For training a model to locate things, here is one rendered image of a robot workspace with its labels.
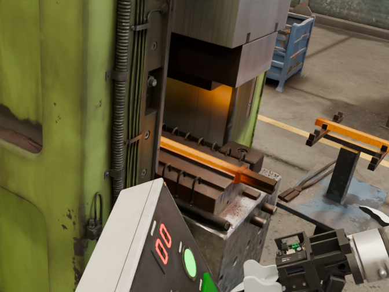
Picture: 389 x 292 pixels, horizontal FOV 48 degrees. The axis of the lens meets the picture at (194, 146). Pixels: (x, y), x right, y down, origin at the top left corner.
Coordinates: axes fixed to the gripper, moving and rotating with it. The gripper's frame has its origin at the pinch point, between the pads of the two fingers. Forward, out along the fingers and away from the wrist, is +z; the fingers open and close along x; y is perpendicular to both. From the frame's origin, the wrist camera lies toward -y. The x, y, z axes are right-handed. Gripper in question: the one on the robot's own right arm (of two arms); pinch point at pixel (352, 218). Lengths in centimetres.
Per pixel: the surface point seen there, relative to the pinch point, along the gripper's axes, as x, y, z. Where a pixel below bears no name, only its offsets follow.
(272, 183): -1.1, -1.3, 20.5
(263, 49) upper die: -0.3, -33.4, 30.3
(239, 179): -1.8, 0.7, 29.0
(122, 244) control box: -58, -19, 23
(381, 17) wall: 760, 65, 105
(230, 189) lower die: -4.2, 3.1, 30.3
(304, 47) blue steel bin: 413, 64, 133
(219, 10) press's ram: -18, -43, 34
